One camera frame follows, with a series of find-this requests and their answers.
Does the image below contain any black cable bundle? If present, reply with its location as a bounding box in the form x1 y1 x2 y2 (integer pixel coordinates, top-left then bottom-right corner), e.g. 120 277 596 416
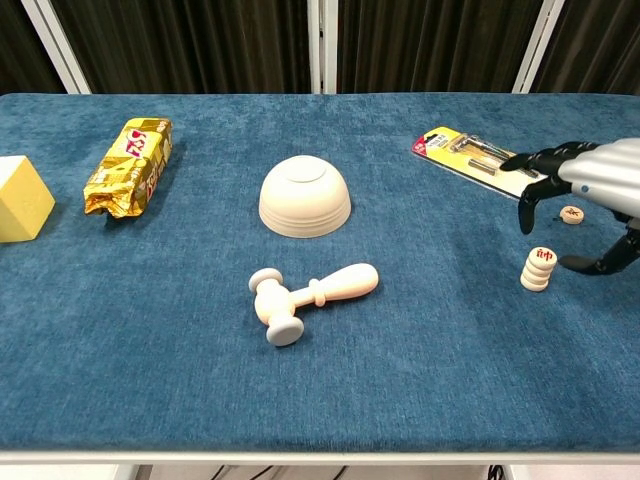
209 464 351 480

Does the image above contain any wooden toy hammer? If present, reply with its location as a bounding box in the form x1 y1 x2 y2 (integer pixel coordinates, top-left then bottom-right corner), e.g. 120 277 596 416
248 262 380 348

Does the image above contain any white metal frame post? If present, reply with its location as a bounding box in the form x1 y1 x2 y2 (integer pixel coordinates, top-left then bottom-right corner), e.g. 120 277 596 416
19 0 93 95
512 0 566 95
306 0 339 95

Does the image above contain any yellow cube block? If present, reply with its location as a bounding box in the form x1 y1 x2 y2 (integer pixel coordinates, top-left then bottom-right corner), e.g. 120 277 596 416
0 154 56 244

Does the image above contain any blue felt table mat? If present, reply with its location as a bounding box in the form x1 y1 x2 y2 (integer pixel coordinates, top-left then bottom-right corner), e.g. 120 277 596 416
0 92 640 454

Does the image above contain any razor in yellow blister pack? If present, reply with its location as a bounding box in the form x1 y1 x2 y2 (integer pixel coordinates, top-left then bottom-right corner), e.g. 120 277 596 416
411 126 551 201

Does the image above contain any black pleated curtain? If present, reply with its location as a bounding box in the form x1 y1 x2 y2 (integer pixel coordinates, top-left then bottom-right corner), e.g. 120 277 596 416
0 0 66 95
532 0 640 95
337 0 544 95
52 0 311 95

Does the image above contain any yellow foil snack packet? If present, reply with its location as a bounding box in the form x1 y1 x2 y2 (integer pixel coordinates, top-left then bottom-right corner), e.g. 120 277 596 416
83 117 174 220

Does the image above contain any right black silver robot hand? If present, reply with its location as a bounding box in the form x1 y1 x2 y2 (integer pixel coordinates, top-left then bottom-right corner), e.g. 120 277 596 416
499 137 640 277

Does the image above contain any beige upturned bowl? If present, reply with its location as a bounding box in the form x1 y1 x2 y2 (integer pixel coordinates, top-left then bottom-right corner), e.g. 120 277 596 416
258 154 352 239

